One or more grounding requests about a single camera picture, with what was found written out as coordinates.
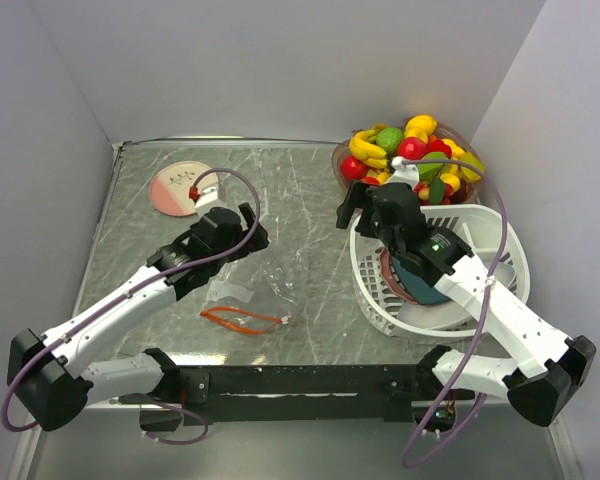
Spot clear orange zip top bag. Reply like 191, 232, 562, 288
199, 247, 308, 336

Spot clear brown fruit bowl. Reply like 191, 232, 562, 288
332, 115, 485, 205

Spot red apple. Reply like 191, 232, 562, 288
396, 137, 427, 160
339, 156, 369, 181

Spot white plate in basket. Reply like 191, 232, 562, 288
397, 262, 516, 330

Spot yellow banana bunch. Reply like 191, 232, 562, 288
349, 128, 387, 170

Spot yellow lemon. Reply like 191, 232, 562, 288
405, 114, 438, 135

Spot lychee cluster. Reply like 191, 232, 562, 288
415, 173, 461, 205

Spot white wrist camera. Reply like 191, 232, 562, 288
189, 183, 225, 217
387, 156, 420, 189

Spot white plastic dish basket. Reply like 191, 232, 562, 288
348, 204, 501, 344

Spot pink and cream plate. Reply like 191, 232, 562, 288
149, 161, 220, 217

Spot teal plate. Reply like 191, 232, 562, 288
390, 256, 449, 306

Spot pink plate in basket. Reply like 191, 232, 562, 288
379, 248, 418, 305

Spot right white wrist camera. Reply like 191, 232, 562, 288
387, 156, 420, 189

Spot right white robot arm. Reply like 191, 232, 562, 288
336, 181, 597, 427

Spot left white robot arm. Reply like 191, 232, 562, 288
0, 203, 269, 432

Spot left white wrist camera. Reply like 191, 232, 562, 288
189, 183, 225, 217

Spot red apple front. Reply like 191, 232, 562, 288
339, 156, 369, 181

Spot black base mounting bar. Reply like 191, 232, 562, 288
117, 348, 476, 432

